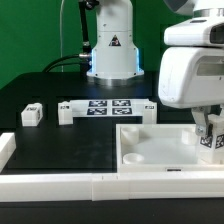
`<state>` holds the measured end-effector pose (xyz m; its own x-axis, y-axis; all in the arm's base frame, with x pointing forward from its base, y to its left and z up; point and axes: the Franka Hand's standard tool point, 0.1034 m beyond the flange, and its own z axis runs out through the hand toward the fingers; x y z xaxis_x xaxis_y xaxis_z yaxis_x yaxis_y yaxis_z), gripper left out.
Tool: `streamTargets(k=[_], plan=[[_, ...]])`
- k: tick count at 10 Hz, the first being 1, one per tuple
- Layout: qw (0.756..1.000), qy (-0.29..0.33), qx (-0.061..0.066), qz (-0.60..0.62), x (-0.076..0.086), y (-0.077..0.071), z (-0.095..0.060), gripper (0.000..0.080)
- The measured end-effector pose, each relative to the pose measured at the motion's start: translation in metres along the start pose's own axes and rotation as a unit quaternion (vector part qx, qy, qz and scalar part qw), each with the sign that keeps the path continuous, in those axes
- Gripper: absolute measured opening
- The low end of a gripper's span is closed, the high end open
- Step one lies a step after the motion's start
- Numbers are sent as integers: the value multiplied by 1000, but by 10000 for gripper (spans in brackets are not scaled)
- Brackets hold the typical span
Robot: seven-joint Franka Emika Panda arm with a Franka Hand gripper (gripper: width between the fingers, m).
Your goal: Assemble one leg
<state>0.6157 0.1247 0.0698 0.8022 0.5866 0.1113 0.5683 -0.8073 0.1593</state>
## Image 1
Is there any white thin cable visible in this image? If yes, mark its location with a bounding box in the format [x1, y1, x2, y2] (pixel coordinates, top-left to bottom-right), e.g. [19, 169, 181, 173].
[59, 0, 66, 73]

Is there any white front obstacle wall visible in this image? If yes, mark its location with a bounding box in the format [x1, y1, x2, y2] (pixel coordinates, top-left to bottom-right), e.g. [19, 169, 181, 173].
[0, 171, 224, 202]

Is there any white left obstacle wall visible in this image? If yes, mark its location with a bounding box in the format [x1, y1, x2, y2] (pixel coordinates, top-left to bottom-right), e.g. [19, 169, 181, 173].
[0, 133, 16, 172]

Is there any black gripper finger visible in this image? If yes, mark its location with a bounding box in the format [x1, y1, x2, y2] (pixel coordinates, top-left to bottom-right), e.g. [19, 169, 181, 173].
[191, 106, 210, 137]

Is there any white fiducial marker sheet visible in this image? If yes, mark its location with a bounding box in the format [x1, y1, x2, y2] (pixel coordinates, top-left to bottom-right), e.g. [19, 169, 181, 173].
[70, 99, 149, 117]

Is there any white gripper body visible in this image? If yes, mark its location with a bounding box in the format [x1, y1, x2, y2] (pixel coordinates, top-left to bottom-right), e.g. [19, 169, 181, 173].
[158, 17, 224, 108]

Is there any white obstacle wall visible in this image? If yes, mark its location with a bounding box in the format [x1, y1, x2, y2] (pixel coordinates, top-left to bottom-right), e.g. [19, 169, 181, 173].
[0, 133, 16, 172]
[0, 171, 224, 202]

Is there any white square table top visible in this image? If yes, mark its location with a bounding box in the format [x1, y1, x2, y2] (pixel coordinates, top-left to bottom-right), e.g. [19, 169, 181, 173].
[116, 124, 224, 173]

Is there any black cable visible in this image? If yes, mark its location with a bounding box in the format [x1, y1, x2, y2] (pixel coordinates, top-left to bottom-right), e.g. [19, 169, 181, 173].
[42, 53, 92, 73]

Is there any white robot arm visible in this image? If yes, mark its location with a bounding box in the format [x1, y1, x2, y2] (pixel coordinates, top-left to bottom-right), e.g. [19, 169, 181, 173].
[87, 0, 224, 136]

